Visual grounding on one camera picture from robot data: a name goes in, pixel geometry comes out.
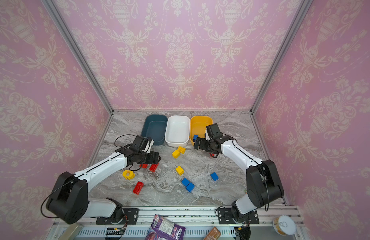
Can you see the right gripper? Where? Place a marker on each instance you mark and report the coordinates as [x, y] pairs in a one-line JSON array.
[[201, 144]]

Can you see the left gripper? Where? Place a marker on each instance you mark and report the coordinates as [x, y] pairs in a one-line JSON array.
[[154, 159]]

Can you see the yellow container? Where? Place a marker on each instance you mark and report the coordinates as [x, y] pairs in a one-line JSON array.
[[198, 127]]

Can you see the white container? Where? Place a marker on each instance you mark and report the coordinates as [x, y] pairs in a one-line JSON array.
[[177, 131]]

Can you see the dark teal container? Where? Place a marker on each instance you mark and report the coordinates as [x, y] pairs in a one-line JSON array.
[[155, 127]]

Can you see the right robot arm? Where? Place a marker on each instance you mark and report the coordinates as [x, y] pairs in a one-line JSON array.
[[263, 183]]

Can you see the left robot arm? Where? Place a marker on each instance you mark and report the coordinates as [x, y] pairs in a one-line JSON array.
[[69, 199]]

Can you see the yellow tape roll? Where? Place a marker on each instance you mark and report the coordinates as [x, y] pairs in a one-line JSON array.
[[128, 175]]

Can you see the long red lego brick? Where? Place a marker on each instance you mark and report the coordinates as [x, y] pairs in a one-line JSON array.
[[139, 186]]

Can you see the purple snack bag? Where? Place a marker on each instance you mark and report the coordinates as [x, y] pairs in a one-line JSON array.
[[163, 229]]

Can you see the brown snack packet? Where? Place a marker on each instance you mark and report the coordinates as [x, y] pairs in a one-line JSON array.
[[214, 234]]

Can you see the tan box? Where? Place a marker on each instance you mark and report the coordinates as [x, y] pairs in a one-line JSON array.
[[71, 232]]

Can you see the white round can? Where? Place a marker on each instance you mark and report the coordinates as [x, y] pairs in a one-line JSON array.
[[284, 225]]

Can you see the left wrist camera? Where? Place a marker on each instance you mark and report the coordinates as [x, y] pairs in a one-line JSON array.
[[150, 143]]

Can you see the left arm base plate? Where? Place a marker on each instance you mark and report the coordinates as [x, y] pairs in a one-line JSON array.
[[129, 216]]

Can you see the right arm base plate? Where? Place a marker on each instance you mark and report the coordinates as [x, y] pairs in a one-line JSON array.
[[231, 216]]

